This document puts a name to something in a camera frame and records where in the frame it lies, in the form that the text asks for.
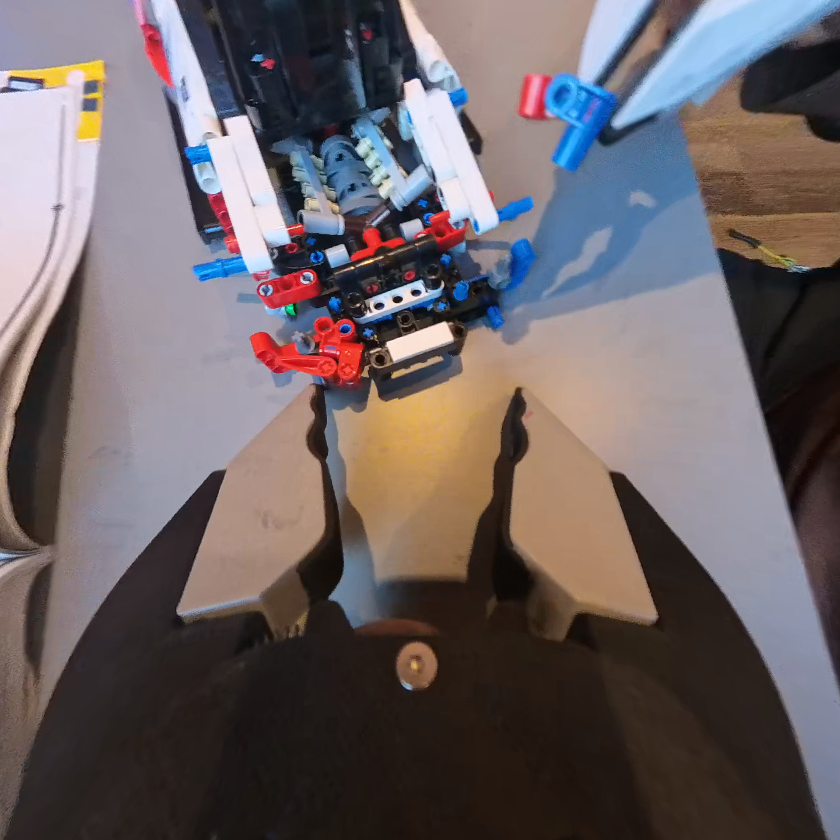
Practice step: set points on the open instruction booklet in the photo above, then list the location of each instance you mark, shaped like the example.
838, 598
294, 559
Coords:
39, 197

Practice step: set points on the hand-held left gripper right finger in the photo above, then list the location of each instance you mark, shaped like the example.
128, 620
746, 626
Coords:
571, 525

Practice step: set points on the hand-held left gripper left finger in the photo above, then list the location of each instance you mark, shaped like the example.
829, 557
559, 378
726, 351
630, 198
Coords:
262, 525

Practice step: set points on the person's dark trousers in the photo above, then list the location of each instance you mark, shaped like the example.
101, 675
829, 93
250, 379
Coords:
787, 328

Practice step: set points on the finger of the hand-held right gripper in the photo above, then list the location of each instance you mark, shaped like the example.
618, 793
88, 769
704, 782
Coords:
722, 46
613, 33

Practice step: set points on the grey desk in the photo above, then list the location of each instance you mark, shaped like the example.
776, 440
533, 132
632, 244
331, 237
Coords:
590, 328

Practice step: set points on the small blue red brick piece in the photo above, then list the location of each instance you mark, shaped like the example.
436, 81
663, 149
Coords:
577, 124

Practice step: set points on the brick-built toy race car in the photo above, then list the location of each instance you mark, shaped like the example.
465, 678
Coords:
341, 164

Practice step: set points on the person's brown top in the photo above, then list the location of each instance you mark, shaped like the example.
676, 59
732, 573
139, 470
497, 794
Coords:
820, 525

